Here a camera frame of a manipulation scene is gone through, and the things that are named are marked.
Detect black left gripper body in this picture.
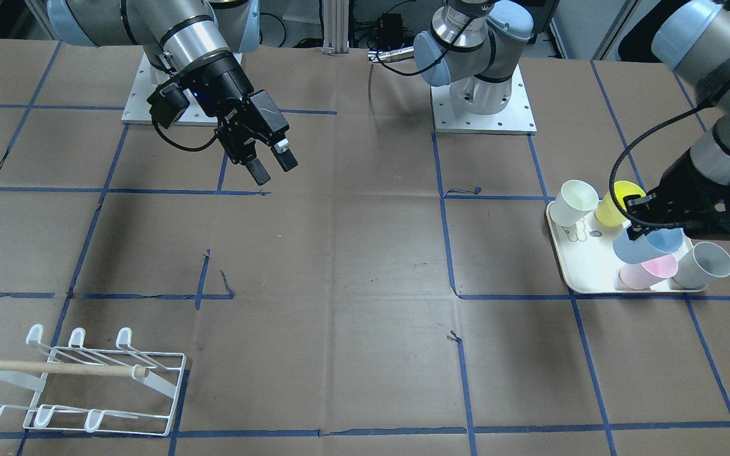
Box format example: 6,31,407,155
625,150,730,241

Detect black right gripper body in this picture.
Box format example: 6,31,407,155
176,54,289,165

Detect light blue plastic cup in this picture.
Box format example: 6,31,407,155
612,226,684,263

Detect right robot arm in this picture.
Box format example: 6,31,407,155
47,1,298,185

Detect yellow plastic cup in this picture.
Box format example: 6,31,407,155
594,180,645,227

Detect pink plastic cup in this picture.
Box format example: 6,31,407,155
618,254,678,289

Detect grey plastic cup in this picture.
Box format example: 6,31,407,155
672,241,730,289

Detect white plastic cup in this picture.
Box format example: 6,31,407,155
549,179,599,226

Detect cream plastic tray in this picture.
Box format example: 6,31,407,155
545,202,707,295

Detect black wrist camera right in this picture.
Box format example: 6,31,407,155
146,83,190,128

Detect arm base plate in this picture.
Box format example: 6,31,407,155
121,52,245,127
431,66,538,135

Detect aluminium frame post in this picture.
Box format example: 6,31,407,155
321,0,351,55

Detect white wire cup rack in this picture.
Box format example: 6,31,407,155
0,324,191,438

